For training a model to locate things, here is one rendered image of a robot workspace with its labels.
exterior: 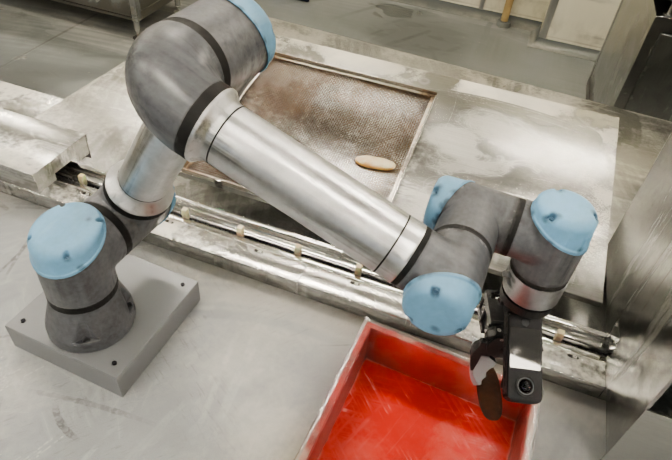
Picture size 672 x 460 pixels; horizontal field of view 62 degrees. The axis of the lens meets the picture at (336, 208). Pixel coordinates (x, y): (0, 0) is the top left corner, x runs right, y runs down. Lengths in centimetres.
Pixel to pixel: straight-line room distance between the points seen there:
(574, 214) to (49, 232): 75
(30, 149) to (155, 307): 56
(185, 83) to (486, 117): 106
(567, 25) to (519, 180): 314
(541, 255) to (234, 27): 45
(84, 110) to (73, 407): 95
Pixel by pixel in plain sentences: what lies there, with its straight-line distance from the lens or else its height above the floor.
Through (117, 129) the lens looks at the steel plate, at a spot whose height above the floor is 82.
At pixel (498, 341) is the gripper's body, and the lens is 83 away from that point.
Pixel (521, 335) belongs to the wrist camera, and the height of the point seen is 115.
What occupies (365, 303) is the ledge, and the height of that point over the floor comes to 86.
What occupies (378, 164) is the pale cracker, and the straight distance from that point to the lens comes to 136.
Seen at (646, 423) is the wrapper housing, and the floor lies 98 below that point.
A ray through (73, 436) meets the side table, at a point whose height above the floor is 82.
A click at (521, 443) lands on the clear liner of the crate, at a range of 99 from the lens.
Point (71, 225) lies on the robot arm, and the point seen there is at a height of 111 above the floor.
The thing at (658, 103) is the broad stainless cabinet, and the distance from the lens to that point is 278.
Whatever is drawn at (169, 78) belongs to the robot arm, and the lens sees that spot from 63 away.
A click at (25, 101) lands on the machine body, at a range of 190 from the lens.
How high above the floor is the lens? 175
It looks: 42 degrees down
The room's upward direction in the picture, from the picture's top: 6 degrees clockwise
